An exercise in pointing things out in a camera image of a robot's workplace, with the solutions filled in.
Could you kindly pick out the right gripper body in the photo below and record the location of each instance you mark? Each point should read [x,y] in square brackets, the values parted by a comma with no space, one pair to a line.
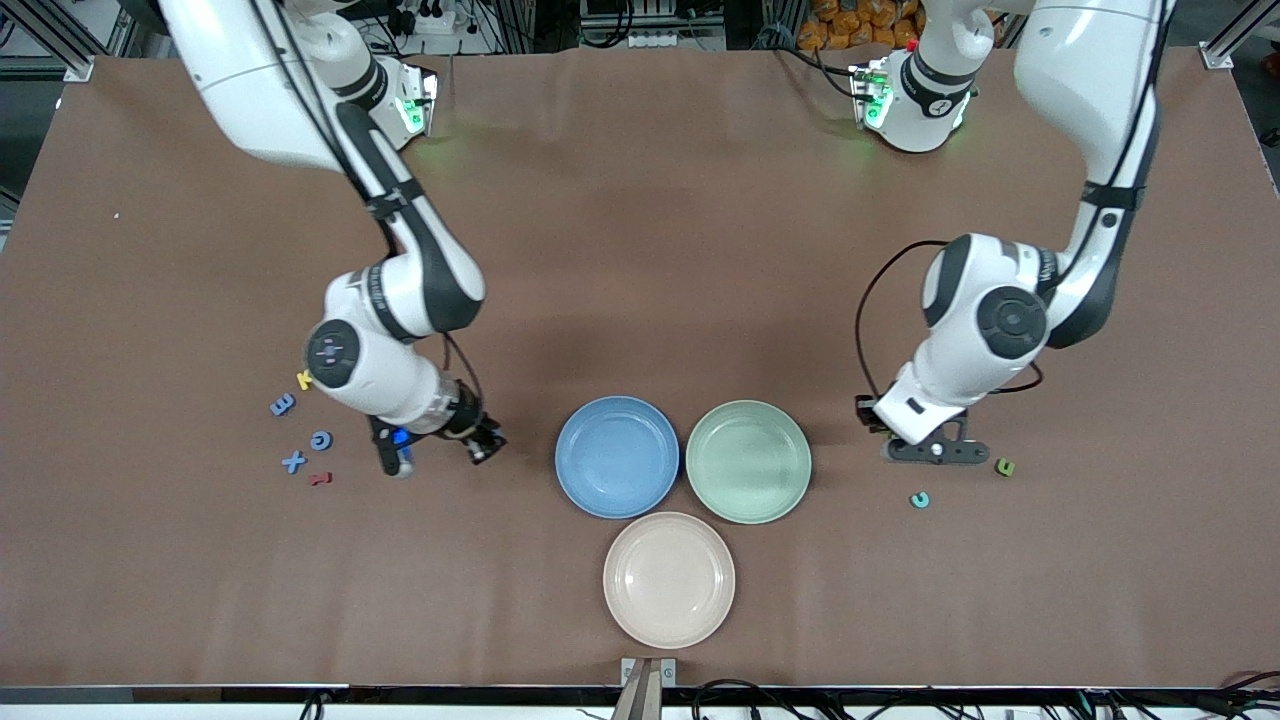
[470,420]

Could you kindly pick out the blue foam letter C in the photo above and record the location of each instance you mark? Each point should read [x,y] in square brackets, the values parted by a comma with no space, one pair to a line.
[313,441]

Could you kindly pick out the blue foam letter X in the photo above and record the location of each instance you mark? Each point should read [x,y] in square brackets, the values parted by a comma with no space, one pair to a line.
[293,462]

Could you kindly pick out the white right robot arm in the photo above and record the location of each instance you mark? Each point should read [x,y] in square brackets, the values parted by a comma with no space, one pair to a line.
[385,385]

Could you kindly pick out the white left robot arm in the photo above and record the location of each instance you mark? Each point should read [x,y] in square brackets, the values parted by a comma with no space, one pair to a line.
[960,360]

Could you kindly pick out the blue plate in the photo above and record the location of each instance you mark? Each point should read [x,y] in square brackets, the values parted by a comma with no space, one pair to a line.
[600,440]

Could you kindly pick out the green plate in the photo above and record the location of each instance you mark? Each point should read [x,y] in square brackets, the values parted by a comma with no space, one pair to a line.
[740,480]

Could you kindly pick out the beige plate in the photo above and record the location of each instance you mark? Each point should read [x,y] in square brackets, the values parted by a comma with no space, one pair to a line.
[668,580]

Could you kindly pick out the brown table cover sheet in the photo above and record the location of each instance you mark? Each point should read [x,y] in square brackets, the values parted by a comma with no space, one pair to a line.
[640,250]

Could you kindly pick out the silver base connector panel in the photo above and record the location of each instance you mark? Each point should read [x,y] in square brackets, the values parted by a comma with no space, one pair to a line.
[868,95]
[418,100]

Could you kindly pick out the white power strip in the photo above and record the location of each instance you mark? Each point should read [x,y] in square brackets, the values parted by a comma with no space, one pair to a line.
[648,38]
[430,18]

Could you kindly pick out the black left camera mount bracket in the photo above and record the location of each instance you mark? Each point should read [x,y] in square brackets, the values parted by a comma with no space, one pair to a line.
[955,452]

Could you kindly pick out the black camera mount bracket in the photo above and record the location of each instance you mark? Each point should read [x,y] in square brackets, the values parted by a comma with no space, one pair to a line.
[385,445]
[955,452]

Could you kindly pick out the black right camera mount bracket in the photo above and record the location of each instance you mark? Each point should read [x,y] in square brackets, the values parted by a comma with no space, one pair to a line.
[385,445]

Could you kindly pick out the metal table edge bracket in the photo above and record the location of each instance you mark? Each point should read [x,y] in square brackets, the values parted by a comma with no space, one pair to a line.
[640,700]

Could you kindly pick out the aluminium frame profile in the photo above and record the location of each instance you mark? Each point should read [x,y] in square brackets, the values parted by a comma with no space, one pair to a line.
[1216,57]
[78,68]

